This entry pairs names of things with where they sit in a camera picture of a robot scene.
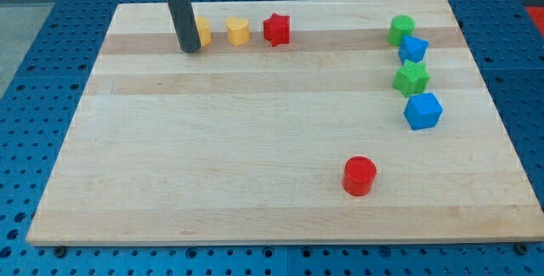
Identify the yellow hexagon block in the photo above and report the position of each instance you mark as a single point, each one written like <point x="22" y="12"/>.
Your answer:
<point x="204" y="30"/>

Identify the blue hexagon block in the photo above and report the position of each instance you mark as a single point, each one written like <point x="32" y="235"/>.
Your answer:
<point x="422" y="111"/>

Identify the wooden board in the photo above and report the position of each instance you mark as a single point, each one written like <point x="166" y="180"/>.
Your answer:
<point x="246" y="145"/>

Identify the red star block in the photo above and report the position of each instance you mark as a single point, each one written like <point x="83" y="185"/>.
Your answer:
<point x="276" y="29"/>

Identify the yellow heart block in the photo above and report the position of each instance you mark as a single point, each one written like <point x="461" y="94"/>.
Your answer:
<point x="238" y="30"/>

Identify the red cylinder block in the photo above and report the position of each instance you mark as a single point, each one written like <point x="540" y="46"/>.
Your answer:
<point x="359" y="175"/>

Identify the green star block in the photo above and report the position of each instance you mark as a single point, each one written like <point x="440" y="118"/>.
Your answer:
<point x="411" y="78"/>

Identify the blue pentagon block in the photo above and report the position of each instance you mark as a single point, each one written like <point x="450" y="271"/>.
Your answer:
<point x="412" y="49"/>

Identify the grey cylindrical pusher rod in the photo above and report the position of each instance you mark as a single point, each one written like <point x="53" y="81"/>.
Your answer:
<point x="184" y="23"/>

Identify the green cylinder block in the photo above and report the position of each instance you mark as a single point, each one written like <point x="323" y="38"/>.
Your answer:
<point x="401" y="25"/>

